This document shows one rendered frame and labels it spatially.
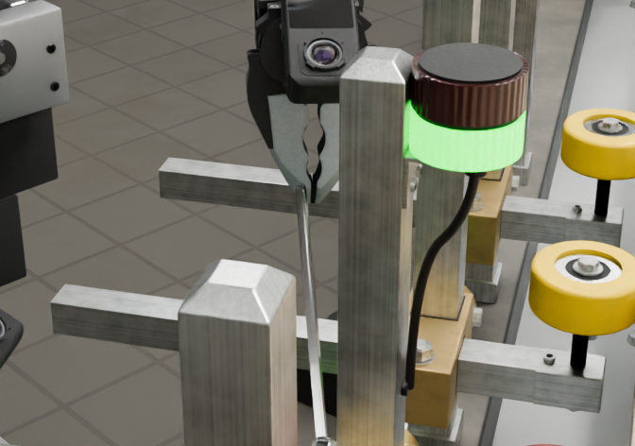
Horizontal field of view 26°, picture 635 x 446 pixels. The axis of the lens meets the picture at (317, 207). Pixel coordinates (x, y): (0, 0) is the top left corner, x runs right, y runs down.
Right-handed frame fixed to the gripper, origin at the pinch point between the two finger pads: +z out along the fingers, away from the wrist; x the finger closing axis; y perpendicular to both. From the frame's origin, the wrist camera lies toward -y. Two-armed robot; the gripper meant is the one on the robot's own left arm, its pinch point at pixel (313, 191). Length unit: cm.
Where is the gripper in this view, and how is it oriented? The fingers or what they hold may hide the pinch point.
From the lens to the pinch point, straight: 96.9
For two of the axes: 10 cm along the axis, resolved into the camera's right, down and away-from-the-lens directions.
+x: -9.9, 0.5, -0.9
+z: 0.0, 8.8, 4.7
